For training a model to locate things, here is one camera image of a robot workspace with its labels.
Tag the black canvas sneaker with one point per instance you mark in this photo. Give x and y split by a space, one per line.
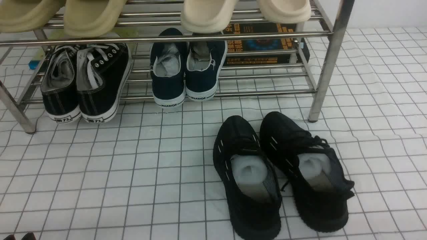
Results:
102 71
58 87

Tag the green blue book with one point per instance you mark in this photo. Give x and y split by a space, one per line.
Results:
125 32

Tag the silver metal shoe rack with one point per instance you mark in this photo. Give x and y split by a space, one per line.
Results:
335 33

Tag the cream foam slipper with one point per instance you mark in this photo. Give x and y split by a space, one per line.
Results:
285 11
206 16

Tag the olive foam slipper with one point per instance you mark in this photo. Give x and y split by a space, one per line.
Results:
91 18
27 15

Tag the black knit sneaker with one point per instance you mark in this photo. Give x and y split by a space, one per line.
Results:
312 168
250 181

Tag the white grid floor cloth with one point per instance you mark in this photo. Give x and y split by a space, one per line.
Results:
148 174

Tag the cream foam slipper right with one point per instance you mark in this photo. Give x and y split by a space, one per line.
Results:
285 11

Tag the black orange printed box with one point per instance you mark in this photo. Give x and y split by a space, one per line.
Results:
258 51

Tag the black knit sneaker left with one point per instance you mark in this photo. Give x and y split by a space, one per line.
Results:
250 181

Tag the navy Warrior sneaker left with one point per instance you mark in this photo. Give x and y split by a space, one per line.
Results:
167 68

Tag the navy warrior sneaker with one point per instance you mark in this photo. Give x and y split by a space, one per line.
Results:
167 68
204 61

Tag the olive foam slipper far left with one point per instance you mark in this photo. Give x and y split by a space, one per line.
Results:
27 15

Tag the navy Warrior sneaker right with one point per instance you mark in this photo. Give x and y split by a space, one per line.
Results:
204 61

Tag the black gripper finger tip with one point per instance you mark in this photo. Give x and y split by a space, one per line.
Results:
29 236
10 237

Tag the black knit sneaker right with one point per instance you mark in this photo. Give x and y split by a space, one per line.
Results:
312 168

